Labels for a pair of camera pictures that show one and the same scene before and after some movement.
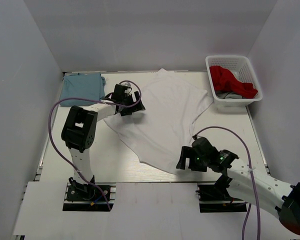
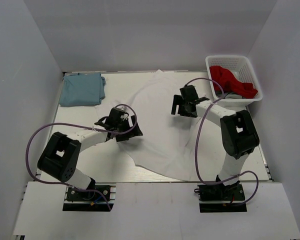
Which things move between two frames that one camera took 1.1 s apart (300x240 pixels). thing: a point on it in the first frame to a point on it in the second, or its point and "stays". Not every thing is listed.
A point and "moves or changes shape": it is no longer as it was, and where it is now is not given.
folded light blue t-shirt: x=89 y=86 stays
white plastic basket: x=233 y=81 stays
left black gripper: x=138 y=107 to x=134 y=132
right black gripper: x=189 y=152 to x=178 y=100
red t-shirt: x=223 y=80 stays
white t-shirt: x=172 y=106 moves or changes shape
